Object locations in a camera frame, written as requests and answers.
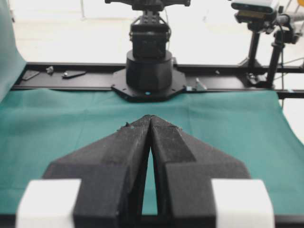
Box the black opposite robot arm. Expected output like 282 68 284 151
43 0 251 228

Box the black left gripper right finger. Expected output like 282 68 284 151
150 116 251 228

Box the white depth camera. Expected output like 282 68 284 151
231 0 279 23

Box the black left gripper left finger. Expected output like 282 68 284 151
43 115 151 228

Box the black camera stand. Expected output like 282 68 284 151
235 10 304 89

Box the black aluminium frame rail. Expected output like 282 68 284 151
12 63 304 102

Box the green backdrop curtain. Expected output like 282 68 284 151
0 0 27 100

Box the green table cloth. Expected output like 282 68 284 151
0 89 304 214

